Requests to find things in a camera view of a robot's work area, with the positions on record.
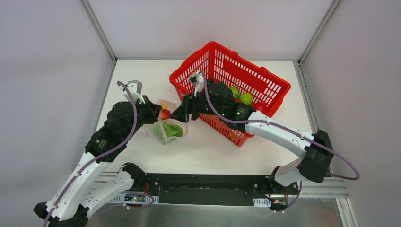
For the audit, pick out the aluminium frame rail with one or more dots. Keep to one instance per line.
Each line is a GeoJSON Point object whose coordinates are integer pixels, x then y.
{"type": "Point", "coordinates": [165, 184]}

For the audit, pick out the clear zip top bag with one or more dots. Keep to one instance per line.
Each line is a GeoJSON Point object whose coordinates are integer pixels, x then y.
{"type": "Point", "coordinates": [146, 131]}

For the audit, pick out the red plastic shopping basket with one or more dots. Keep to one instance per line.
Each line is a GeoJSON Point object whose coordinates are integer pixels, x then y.
{"type": "Point", "coordinates": [224, 65]}

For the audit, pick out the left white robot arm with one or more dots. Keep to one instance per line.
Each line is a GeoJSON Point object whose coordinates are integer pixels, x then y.
{"type": "Point", "coordinates": [73, 205]}

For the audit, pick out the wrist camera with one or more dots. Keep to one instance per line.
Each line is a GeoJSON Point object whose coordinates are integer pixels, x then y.
{"type": "Point", "coordinates": [197, 79]}
{"type": "Point", "coordinates": [132, 91]}

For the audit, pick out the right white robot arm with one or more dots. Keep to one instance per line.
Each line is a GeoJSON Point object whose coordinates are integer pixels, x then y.
{"type": "Point", "coordinates": [311, 149]}

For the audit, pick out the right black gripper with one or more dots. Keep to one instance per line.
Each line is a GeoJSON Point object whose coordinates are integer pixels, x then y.
{"type": "Point", "coordinates": [190, 107]}

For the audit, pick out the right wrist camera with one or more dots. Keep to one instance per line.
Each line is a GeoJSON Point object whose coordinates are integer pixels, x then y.
{"type": "Point", "coordinates": [197, 79]}

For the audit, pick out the napa cabbage toy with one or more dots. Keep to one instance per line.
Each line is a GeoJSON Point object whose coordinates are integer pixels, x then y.
{"type": "Point", "coordinates": [166, 133]}

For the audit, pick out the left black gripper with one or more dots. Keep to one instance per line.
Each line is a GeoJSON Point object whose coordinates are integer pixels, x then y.
{"type": "Point", "coordinates": [148, 108]}

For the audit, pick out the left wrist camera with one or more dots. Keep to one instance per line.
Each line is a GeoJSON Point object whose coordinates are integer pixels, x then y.
{"type": "Point", "coordinates": [132, 91]}

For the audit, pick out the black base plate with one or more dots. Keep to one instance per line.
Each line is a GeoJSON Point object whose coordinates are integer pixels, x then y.
{"type": "Point", "coordinates": [199, 197]}

